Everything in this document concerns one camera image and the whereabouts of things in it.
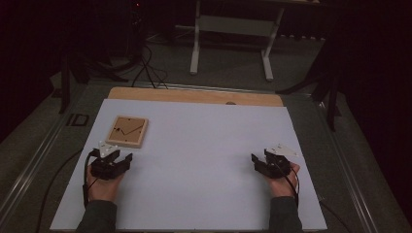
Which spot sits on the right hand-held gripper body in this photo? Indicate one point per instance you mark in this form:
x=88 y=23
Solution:
x=275 y=167

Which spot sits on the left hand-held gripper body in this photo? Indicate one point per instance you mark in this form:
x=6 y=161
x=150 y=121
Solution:
x=105 y=168

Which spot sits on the wooden picture frame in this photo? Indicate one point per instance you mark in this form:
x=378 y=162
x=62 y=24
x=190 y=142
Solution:
x=127 y=131

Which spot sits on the person's right hand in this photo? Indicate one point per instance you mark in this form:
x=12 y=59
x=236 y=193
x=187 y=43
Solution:
x=283 y=187

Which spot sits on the person's left hand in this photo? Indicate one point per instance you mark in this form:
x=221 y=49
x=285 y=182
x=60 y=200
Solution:
x=103 y=190

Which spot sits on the black floor socket box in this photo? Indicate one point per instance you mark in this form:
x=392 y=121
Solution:
x=77 y=119

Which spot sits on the white table sheet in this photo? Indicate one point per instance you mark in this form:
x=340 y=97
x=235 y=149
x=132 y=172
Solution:
x=194 y=145

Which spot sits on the black tripod stand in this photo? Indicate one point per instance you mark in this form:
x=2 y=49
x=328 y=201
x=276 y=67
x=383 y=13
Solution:
x=332 y=97

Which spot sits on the dark equipment with red light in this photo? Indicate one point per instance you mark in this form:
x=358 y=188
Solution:
x=137 y=26

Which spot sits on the metal floor rail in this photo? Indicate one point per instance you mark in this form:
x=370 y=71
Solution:
x=29 y=174
x=213 y=88
x=350 y=168

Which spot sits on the white desk frame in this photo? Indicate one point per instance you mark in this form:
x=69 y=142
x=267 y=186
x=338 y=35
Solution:
x=233 y=24

